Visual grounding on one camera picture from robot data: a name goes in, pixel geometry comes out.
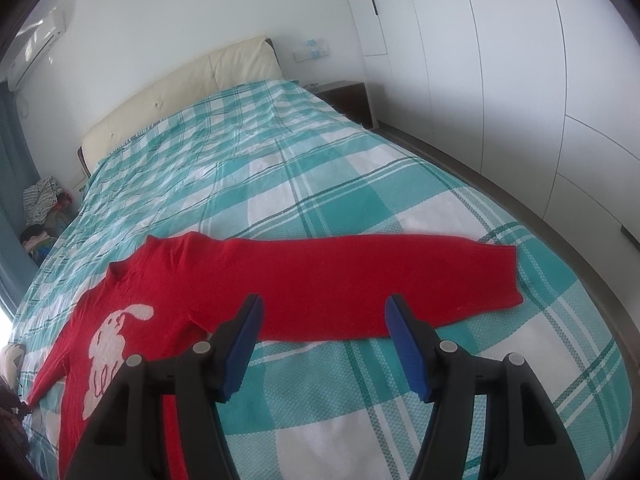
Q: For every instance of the cream padded headboard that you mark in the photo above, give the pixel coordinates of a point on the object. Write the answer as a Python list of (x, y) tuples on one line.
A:
[(175, 92)]

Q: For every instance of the dark wooden nightstand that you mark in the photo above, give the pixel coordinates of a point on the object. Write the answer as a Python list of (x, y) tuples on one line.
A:
[(350, 100)]

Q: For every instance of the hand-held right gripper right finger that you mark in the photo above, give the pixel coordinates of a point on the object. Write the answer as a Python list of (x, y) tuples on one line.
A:
[(407, 352)]

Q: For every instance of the red sweater with white rabbit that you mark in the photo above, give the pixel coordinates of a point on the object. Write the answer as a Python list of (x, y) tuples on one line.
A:
[(310, 280)]

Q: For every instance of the teal plaid bed blanket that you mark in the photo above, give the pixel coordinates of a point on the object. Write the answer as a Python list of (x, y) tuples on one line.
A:
[(320, 185)]

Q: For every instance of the blue curtain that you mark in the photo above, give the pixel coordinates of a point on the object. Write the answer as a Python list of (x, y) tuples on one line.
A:
[(12, 170)]

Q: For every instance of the white wall switch panel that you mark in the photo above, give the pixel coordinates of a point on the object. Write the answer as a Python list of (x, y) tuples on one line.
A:
[(312, 51)]

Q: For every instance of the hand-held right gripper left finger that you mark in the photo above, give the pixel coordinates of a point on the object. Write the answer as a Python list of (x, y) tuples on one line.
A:
[(243, 347)]

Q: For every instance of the pile of clothes and toys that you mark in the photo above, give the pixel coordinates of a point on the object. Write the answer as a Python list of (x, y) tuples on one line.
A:
[(42, 215)]

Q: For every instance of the white wall air conditioner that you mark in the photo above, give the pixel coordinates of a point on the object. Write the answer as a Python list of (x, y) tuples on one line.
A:
[(40, 35)]

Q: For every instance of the white built-in wardrobe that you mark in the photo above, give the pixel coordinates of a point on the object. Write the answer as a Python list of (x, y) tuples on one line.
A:
[(505, 85)]

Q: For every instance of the cream cat print pillow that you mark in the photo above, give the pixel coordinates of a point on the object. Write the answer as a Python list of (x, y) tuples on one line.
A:
[(9, 362)]

